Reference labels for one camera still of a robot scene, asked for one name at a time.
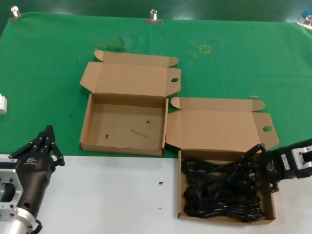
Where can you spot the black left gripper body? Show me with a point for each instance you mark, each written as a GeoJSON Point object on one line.
{"type": "Point", "coordinates": [34, 175]}

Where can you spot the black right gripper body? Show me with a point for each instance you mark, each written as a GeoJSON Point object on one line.
{"type": "Point", "coordinates": [270, 165]}

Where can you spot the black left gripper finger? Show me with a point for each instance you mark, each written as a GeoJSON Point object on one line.
{"type": "Point", "coordinates": [36, 143]}
{"type": "Point", "coordinates": [54, 152]}

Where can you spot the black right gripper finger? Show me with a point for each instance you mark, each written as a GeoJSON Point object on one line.
{"type": "Point", "coordinates": [248, 176]}
{"type": "Point", "coordinates": [253, 152]}

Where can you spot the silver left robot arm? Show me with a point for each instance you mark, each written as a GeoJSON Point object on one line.
{"type": "Point", "coordinates": [14, 223]}

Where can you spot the cardboard box with loose screws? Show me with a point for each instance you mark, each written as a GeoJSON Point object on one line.
{"type": "Point", "coordinates": [126, 117]}

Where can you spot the white plastic block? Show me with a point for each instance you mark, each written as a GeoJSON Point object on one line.
{"type": "Point", "coordinates": [3, 104]}

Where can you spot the green cloth mat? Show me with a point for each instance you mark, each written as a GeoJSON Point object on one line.
{"type": "Point", "coordinates": [36, 61]}

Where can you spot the green thread tangle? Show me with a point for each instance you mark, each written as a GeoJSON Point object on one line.
{"type": "Point", "coordinates": [112, 46]}

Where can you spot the silver binder clip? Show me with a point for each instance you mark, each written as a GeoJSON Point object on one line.
{"type": "Point", "coordinates": [306, 22]}
{"type": "Point", "coordinates": [15, 13]}
{"type": "Point", "coordinates": [153, 17]}

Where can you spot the small blue object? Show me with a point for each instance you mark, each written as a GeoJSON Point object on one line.
{"type": "Point", "coordinates": [305, 13]}

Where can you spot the silver left wrist bracket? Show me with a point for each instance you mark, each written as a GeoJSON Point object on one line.
{"type": "Point", "coordinates": [9, 192]}

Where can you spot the silver wrist bracket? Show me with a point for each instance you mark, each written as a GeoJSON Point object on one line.
{"type": "Point", "coordinates": [9, 192]}
{"type": "Point", "coordinates": [299, 158]}

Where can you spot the silver right wrist bracket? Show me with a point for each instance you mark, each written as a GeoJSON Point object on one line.
{"type": "Point", "coordinates": [299, 158]}

